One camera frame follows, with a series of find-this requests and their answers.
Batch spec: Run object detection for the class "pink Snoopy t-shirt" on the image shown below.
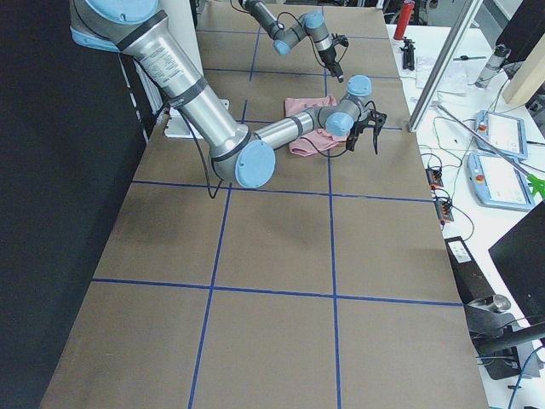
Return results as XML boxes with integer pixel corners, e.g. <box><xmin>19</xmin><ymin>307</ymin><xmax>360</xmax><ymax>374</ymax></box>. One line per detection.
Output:
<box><xmin>284</xmin><ymin>95</ymin><xmax>347</xmax><ymax>157</ymax></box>

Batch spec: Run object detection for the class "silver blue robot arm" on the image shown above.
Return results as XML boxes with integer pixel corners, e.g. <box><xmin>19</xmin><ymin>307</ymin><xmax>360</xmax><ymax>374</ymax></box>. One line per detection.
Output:
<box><xmin>238</xmin><ymin>1</ymin><xmax>349</xmax><ymax>83</ymax></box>
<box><xmin>70</xmin><ymin>1</ymin><xmax>386</xmax><ymax>188</ymax></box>

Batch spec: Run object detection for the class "far blue teach pendant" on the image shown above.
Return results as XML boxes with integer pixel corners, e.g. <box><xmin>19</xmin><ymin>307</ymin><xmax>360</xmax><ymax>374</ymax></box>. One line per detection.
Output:
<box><xmin>474</xmin><ymin>110</ymin><xmax>528</xmax><ymax>160</ymax></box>

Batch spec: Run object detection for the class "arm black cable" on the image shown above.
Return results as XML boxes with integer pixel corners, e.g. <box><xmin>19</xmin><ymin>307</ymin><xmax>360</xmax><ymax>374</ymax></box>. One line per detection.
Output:
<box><xmin>182</xmin><ymin>100</ymin><xmax>376</xmax><ymax>199</ymax></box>
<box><xmin>276</xmin><ymin>11</ymin><xmax>307</xmax><ymax>35</ymax></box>

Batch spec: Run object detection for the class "red bottle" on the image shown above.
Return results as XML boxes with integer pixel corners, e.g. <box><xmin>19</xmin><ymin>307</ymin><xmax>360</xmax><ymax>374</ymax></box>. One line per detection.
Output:
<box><xmin>393</xmin><ymin>0</ymin><xmax>415</xmax><ymax>41</ymax></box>

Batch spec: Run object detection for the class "black box with label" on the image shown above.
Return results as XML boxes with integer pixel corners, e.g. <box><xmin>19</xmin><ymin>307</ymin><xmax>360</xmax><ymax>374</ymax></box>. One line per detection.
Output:
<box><xmin>445</xmin><ymin>236</ymin><xmax>495</xmax><ymax>304</ymax></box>

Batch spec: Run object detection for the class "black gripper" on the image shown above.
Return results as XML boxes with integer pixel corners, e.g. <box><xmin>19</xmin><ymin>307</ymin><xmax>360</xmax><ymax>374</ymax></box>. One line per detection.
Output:
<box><xmin>318</xmin><ymin>46</ymin><xmax>344</xmax><ymax>83</ymax></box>
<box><xmin>345</xmin><ymin>122</ymin><xmax>367</xmax><ymax>152</ymax></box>

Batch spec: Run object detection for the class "black folded tripod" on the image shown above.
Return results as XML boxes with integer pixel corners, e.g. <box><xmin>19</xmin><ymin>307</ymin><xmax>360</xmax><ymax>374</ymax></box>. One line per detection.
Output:
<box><xmin>400</xmin><ymin>37</ymin><xmax>416</xmax><ymax>71</ymax></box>

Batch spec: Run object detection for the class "orange black connector box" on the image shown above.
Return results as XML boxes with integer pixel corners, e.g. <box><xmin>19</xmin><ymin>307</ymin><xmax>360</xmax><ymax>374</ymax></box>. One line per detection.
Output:
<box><xmin>425</xmin><ymin>168</ymin><xmax>444</xmax><ymax>190</ymax></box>

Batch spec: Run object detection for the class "silver reacher grabber tool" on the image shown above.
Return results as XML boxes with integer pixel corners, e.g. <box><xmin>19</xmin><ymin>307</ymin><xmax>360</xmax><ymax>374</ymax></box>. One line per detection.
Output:
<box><xmin>432</xmin><ymin>103</ymin><xmax>545</xmax><ymax>199</ymax></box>

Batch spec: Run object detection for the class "aluminium frame post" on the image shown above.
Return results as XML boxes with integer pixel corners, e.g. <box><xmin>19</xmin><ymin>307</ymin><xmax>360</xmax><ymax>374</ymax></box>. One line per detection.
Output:
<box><xmin>408</xmin><ymin>0</ymin><xmax>483</xmax><ymax>133</ymax></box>

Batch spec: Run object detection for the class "clear water bottle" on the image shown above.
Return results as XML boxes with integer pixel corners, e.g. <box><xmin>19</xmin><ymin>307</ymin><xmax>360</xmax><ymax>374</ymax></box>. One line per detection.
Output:
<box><xmin>474</xmin><ymin>43</ymin><xmax>511</xmax><ymax>89</ymax></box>

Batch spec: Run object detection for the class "near blue teach pendant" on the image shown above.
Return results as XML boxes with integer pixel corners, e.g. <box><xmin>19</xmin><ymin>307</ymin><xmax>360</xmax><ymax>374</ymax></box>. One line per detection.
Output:
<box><xmin>467</xmin><ymin>153</ymin><xmax>536</xmax><ymax>211</ymax></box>

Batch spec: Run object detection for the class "blue teach pendant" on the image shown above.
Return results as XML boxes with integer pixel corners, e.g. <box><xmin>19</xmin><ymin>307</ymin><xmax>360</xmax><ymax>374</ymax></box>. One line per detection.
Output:
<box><xmin>474</xmin><ymin>110</ymin><xmax>528</xmax><ymax>160</ymax></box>
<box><xmin>467</xmin><ymin>153</ymin><xmax>536</xmax><ymax>211</ymax></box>

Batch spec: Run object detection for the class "black monitor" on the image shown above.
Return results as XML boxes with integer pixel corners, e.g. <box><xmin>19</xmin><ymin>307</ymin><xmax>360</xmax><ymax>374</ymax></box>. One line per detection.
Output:
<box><xmin>489</xmin><ymin>203</ymin><xmax>544</xmax><ymax>324</ymax></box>

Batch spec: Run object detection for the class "grey clamp stand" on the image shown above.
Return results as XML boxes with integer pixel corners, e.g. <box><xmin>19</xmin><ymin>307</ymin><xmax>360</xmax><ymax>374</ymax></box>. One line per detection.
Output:
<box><xmin>464</xmin><ymin>295</ymin><xmax>544</xmax><ymax>380</ymax></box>

